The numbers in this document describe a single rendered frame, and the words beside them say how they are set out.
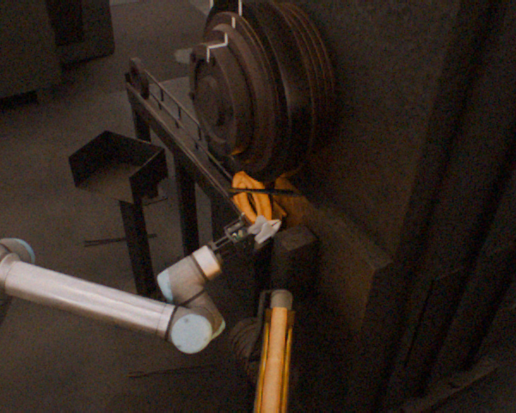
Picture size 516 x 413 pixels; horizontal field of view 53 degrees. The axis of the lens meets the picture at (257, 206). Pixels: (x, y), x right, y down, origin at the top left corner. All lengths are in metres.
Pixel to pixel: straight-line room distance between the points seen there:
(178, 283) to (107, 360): 0.82
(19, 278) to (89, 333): 0.90
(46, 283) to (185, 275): 0.34
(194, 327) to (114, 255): 1.31
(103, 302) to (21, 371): 0.95
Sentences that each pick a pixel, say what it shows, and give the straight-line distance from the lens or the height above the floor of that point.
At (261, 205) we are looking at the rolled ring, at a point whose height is 0.80.
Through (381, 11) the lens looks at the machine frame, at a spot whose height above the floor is 1.40.
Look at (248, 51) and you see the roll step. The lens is 1.22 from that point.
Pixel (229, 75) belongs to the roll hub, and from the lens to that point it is 1.21.
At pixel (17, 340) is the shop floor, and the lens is 2.34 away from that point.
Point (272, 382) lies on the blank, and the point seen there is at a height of 0.80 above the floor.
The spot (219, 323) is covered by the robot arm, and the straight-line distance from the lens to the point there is 1.44.
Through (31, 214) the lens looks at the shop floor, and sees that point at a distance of 2.90.
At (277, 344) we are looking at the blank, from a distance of 1.21.
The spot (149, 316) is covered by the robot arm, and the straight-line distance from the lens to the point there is 1.31.
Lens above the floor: 1.75
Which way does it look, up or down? 40 degrees down
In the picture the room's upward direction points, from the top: 1 degrees clockwise
